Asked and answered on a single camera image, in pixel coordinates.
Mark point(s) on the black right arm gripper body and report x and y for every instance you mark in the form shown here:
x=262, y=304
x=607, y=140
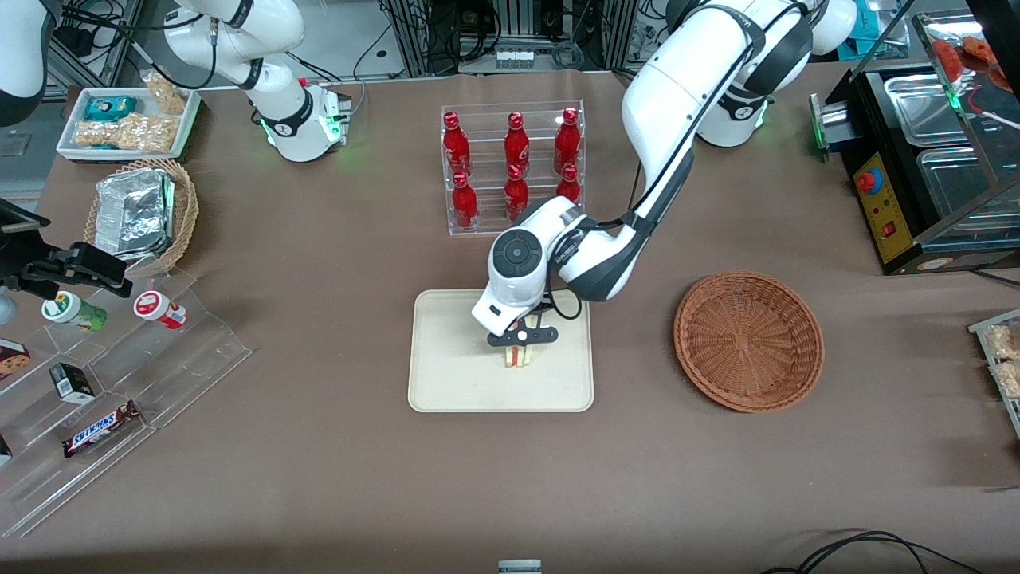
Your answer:
x=33, y=265

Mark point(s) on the sandwich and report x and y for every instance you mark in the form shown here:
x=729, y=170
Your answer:
x=518, y=359

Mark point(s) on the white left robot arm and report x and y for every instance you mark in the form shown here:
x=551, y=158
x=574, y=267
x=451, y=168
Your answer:
x=677, y=88

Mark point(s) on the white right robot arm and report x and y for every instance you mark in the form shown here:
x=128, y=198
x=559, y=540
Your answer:
x=271, y=72

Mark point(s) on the cream plastic tray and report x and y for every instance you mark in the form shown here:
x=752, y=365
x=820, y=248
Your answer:
x=454, y=367

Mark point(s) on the oval wicker basket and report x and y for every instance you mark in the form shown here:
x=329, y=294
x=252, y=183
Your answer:
x=185, y=211

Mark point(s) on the white snack tray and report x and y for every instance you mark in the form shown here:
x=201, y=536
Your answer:
x=127, y=151

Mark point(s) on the round brown wicker basket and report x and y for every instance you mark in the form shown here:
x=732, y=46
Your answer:
x=749, y=343

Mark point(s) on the grey snack tray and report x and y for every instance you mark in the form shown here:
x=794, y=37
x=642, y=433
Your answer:
x=982, y=325

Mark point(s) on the green and white cup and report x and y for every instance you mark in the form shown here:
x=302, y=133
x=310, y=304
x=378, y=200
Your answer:
x=73, y=311

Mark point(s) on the silver foil package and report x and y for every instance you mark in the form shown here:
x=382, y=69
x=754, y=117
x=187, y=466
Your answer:
x=131, y=211

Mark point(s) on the red and white cup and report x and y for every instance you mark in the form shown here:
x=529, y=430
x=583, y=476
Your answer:
x=159, y=309

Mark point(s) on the cookie box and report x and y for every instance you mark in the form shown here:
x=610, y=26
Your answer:
x=12, y=359

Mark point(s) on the small black box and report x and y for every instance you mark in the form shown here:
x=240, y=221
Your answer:
x=73, y=383

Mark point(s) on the red cola bottle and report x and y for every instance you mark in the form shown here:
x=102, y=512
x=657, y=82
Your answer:
x=516, y=145
x=566, y=143
x=516, y=195
x=569, y=185
x=456, y=147
x=464, y=203

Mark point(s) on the clear acrylic step shelf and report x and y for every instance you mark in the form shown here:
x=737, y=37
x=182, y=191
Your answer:
x=191, y=359

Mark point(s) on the bagged peanut snack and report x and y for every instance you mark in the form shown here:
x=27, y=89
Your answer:
x=123, y=131
x=166, y=94

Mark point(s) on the snickers chocolate bar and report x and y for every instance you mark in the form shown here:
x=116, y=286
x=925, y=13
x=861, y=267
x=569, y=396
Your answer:
x=102, y=429

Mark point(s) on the teal snack packet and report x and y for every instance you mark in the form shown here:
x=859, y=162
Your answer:
x=110, y=108

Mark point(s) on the clear acrylic bottle rack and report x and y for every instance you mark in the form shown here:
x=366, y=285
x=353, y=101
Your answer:
x=486, y=127

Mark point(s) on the small grey device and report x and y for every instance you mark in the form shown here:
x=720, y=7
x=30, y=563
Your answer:
x=519, y=567

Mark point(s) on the white power strip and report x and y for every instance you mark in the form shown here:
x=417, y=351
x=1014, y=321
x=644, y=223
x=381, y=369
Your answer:
x=514, y=56

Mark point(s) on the aluminium equipment rack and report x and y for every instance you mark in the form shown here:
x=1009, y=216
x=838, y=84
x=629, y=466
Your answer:
x=446, y=32

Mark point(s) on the silver metal drawer front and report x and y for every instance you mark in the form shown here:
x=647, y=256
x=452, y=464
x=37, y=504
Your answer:
x=829, y=126

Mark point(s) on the red and blue knob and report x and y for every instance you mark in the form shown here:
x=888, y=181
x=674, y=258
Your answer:
x=868, y=180

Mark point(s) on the black food warmer cabinet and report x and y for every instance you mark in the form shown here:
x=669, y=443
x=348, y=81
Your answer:
x=884, y=199

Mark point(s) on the steel warmer pan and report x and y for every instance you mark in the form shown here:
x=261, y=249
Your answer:
x=924, y=108
x=956, y=187

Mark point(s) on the bagged puffed snack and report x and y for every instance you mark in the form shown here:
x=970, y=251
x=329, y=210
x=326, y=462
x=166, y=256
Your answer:
x=1008, y=381
x=1004, y=341

